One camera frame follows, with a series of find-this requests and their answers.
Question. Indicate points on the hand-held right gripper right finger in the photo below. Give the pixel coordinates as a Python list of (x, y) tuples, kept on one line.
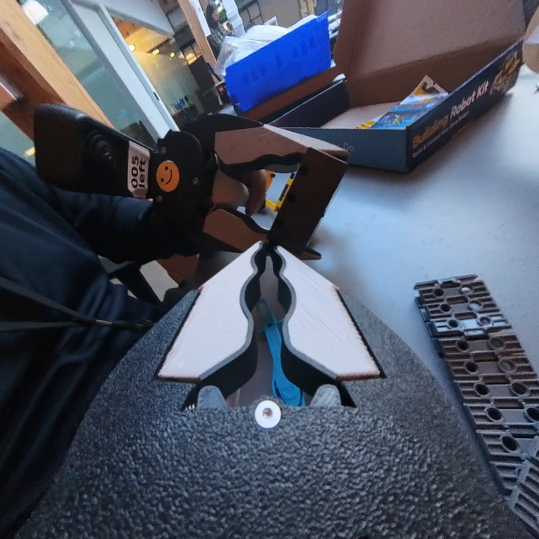
[(328, 328)]

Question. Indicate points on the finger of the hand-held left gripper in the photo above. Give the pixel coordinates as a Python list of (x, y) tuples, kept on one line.
[(269, 143), (229, 227)]

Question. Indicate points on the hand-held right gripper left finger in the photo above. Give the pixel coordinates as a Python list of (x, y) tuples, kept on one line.
[(210, 328)]

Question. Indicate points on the blue brick separator tool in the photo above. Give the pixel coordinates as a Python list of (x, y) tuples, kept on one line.
[(280, 366)]

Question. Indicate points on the black perforated brick box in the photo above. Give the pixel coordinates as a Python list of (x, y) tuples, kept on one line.
[(307, 198)]

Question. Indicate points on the person's left forearm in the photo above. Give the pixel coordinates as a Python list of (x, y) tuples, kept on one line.
[(118, 227)]

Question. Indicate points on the grey desk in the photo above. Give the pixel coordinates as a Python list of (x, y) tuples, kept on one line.
[(421, 219)]

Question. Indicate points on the person's left hand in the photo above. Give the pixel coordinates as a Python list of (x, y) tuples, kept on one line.
[(240, 189)]

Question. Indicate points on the blue plastic bin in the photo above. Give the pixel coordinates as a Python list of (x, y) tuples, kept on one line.
[(273, 67)]

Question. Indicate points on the glass door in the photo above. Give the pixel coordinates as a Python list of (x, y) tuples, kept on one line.
[(84, 63)]

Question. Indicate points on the clear plastic bag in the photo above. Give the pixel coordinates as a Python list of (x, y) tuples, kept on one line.
[(252, 40)]

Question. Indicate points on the colourful printed booklet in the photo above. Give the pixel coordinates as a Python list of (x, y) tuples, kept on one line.
[(404, 109)]

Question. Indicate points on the dark blue cardboard box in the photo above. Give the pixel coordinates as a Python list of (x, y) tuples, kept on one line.
[(421, 42)]

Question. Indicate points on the wooden post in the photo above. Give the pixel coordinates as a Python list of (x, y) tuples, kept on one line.
[(42, 75)]

